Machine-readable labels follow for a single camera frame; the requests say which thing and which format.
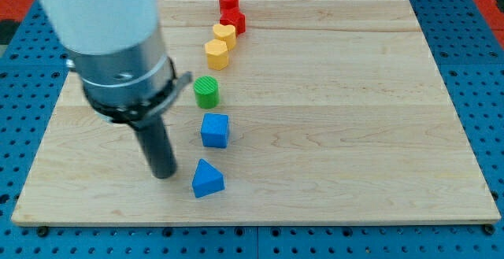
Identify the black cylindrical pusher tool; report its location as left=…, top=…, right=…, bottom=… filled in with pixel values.
left=132, top=116, right=177, bottom=179

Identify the green cylinder block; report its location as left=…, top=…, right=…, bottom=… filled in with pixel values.
left=193, top=76, right=220, bottom=109

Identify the light wooden board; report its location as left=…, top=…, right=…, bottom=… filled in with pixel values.
left=12, top=0, right=501, bottom=227

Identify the yellow hexagon block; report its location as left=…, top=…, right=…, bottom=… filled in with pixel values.
left=204, top=39, right=229, bottom=70

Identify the red star block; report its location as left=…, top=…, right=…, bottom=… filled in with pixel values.
left=220, top=7, right=246, bottom=36

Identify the blue cube block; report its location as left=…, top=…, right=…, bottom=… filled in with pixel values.
left=200, top=113, right=229, bottom=149

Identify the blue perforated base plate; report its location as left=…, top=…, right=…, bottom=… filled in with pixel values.
left=1, top=0, right=503, bottom=258

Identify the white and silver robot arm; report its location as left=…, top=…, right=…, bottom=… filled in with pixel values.
left=39, top=0, right=192, bottom=179

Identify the yellow heart block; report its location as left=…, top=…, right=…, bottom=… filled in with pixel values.
left=212, top=24, right=236, bottom=50

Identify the blue triangular prism block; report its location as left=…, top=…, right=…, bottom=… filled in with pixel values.
left=192, top=159, right=225, bottom=198

